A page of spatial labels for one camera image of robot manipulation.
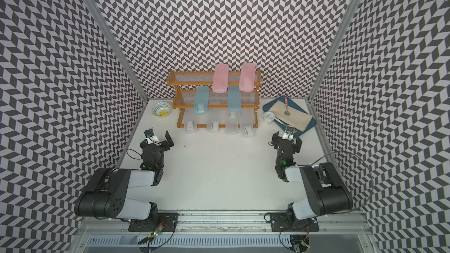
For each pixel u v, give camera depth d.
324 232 0.72
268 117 1.02
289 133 0.75
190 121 1.02
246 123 1.02
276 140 0.82
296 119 1.07
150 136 0.74
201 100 0.99
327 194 0.44
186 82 1.10
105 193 0.43
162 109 1.12
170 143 0.84
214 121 1.02
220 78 0.87
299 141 0.82
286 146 0.69
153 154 0.68
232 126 1.02
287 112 1.10
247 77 0.87
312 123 1.04
